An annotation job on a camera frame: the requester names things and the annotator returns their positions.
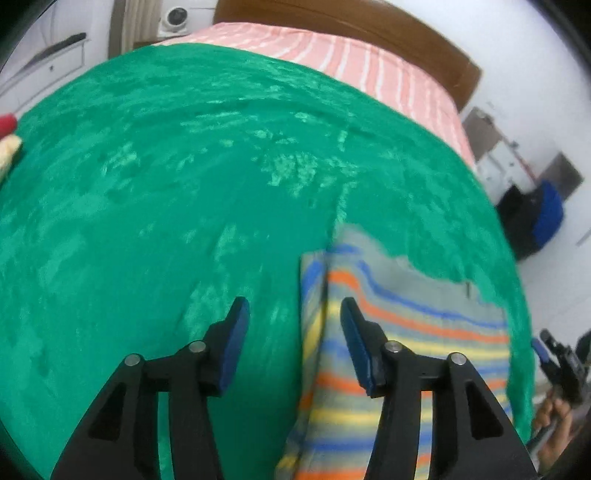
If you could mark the striped knit sweater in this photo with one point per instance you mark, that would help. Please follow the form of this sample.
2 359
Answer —
335 430

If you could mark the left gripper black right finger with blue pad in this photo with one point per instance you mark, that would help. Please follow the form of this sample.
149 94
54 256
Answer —
472 436

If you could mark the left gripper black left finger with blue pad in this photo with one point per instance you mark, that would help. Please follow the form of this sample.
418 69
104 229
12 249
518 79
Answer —
117 436

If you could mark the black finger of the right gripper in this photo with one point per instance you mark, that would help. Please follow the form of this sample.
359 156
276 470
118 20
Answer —
567 374

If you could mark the white desk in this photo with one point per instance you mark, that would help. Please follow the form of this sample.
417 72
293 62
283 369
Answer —
499 165

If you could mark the blue garment on chair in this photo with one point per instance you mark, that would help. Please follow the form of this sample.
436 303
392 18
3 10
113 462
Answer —
551 214

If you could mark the green velvet blanket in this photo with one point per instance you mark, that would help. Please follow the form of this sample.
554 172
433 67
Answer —
153 190

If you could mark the pink striped bed cover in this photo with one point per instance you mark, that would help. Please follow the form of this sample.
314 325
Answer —
384 76

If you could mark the dark item on sill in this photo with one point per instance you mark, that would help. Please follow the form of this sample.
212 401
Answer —
54 49

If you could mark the brown wooden headboard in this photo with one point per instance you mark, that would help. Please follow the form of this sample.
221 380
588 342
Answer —
376 22

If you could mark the red folded garment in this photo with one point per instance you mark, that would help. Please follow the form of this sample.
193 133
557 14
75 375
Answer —
8 125

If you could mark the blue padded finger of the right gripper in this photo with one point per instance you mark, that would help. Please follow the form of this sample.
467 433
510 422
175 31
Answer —
542 354

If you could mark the beige curtain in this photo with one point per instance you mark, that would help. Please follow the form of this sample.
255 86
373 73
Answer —
133 24

